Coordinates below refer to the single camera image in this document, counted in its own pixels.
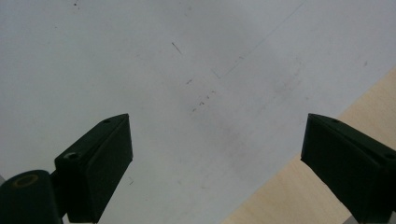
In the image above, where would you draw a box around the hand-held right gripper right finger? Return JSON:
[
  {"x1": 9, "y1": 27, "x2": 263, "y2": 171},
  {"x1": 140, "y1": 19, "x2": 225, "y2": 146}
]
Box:
[{"x1": 300, "y1": 113, "x2": 396, "y2": 224}]

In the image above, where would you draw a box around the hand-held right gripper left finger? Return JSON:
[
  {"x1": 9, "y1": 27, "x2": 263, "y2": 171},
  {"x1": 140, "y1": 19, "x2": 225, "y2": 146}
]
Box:
[{"x1": 54, "y1": 113, "x2": 134, "y2": 224}]

